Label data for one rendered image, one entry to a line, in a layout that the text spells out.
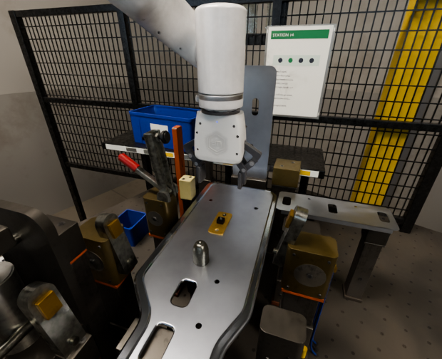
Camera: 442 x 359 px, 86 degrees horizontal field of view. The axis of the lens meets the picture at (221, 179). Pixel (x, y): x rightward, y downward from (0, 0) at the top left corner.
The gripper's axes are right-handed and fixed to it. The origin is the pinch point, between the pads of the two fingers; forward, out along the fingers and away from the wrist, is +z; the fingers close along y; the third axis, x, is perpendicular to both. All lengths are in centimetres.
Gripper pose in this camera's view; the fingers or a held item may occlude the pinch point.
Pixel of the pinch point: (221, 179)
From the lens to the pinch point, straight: 53.1
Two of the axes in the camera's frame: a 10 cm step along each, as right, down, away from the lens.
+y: 9.5, 1.5, -2.8
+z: 0.0, 8.8, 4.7
